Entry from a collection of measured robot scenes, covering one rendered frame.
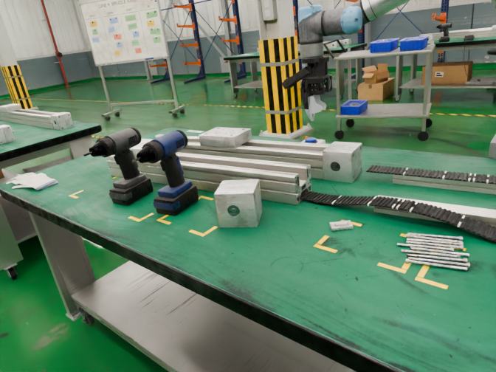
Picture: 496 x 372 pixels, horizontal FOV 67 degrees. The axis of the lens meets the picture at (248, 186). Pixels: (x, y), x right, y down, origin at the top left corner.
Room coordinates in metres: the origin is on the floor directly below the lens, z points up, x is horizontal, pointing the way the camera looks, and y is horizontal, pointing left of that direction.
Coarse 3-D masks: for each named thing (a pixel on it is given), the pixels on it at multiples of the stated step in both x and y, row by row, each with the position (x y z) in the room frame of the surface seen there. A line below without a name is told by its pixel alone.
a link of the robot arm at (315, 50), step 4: (308, 44) 1.33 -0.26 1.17; (312, 44) 1.26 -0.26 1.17; (316, 44) 1.26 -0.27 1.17; (320, 44) 1.27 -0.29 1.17; (300, 48) 1.29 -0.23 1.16; (304, 48) 1.27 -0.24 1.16; (308, 48) 1.26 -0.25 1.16; (312, 48) 1.26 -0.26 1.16; (316, 48) 1.26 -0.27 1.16; (320, 48) 1.27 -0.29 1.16; (300, 52) 1.29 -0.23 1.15; (304, 52) 1.27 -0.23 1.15; (308, 52) 1.26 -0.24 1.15; (312, 52) 1.26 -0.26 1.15; (316, 52) 1.26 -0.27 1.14; (320, 52) 1.26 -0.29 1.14; (300, 56) 1.29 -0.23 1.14; (304, 56) 1.27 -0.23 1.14; (308, 56) 1.26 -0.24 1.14; (312, 56) 1.26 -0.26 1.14; (316, 56) 1.26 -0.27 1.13; (320, 56) 1.27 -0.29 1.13
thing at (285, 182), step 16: (112, 160) 1.40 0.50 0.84; (192, 160) 1.24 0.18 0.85; (208, 160) 1.20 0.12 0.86; (224, 160) 1.16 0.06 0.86; (240, 160) 1.13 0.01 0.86; (256, 160) 1.11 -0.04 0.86; (160, 176) 1.24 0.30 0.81; (192, 176) 1.15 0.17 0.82; (208, 176) 1.11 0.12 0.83; (224, 176) 1.07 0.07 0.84; (240, 176) 1.05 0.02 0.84; (256, 176) 1.00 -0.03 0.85; (272, 176) 0.97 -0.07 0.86; (288, 176) 0.94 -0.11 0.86; (304, 176) 1.00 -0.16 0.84; (272, 192) 0.97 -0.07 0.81; (288, 192) 0.96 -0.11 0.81; (304, 192) 1.00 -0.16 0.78
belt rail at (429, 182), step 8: (400, 176) 0.98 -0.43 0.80; (408, 176) 0.97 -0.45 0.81; (400, 184) 0.98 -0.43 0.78; (408, 184) 0.97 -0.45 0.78; (416, 184) 0.96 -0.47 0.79; (424, 184) 0.94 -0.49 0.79; (432, 184) 0.93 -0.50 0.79; (440, 184) 0.93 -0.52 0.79; (448, 184) 0.92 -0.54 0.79; (456, 184) 0.90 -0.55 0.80; (464, 184) 0.89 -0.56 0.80; (472, 184) 0.88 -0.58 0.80; (480, 184) 0.87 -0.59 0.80; (488, 184) 0.86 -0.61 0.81; (480, 192) 0.87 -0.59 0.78; (488, 192) 0.86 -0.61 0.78
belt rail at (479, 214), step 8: (416, 200) 0.82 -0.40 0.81; (376, 208) 0.84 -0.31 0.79; (384, 208) 0.83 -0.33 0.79; (448, 208) 0.76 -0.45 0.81; (456, 208) 0.75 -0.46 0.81; (464, 208) 0.75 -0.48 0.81; (472, 208) 0.74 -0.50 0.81; (480, 208) 0.74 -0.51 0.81; (408, 216) 0.79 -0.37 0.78; (416, 216) 0.78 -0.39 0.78; (424, 216) 0.77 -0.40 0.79; (472, 216) 0.71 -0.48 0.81; (480, 216) 0.71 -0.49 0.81; (488, 216) 0.70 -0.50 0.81
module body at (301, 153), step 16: (192, 144) 1.40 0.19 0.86; (256, 144) 1.31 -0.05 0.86; (272, 144) 1.27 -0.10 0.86; (288, 144) 1.24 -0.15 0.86; (304, 144) 1.21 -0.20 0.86; (320, 144) 1.19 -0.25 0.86; (272, 160) 1.19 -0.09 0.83; (288, 160) 1.16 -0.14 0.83; (304, 160) 1.12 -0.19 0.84; (320, 160) 1.10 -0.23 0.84; (320, 176) 1.09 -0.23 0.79
